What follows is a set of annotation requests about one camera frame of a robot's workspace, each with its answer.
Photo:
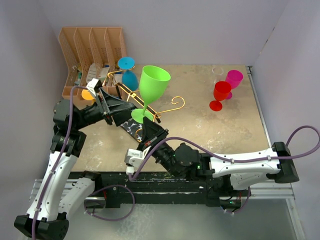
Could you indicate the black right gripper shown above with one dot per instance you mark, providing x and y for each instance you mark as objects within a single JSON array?
[{"x": 152, "y": 130}]

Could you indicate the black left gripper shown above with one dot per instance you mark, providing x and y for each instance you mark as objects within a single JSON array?
[{"x": 109, "y": 104}]

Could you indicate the yellow plastic wine glass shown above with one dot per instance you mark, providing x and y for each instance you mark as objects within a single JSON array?
[{"x": 86, "y": 95}]

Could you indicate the blue plastic wine glass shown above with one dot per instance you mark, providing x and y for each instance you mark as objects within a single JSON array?
[{"x": 129, "y": 79}]

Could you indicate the green plastic wine glass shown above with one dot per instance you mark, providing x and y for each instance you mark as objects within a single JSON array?
[{"x": 153, "y": 83}]

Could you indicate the red plastic wine glass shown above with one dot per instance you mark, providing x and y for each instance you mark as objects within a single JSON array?
[{"x": 220, "y": 93}]

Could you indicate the clear glass wine glass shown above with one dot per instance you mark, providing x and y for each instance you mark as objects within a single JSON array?
[{"x": 218, "y": 74}]

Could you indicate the pink plastic wine glass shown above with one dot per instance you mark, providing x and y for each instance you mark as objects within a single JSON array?
[{"x": 234, "y": 78}]

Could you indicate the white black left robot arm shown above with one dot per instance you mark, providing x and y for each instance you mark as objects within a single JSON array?
[{"x": 49, "y": 214}]

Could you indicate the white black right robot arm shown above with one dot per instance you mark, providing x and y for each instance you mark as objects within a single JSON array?
[{"x": 241, "y": 170}]

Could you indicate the black marbled rack base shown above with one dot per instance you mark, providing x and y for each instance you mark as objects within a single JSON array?
[{"x": 134, "y": 129}]

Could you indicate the tan plastic file organizer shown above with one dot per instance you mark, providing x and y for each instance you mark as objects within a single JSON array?
[{"x": 84, "y": 47}]

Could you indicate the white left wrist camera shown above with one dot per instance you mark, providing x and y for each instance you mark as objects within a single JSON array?
[{"x": 93, "y": 87}]

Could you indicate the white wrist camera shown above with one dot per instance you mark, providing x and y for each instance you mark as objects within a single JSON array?
[
  {"x": 134, "y": 158},
  {"x": 93, "y": 87}
]

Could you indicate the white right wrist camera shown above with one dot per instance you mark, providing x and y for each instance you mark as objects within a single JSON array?
[{"x": 134, "y": 158}]

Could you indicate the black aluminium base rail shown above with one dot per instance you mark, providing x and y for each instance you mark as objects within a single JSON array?
[{"x": 162, "y": 188}]

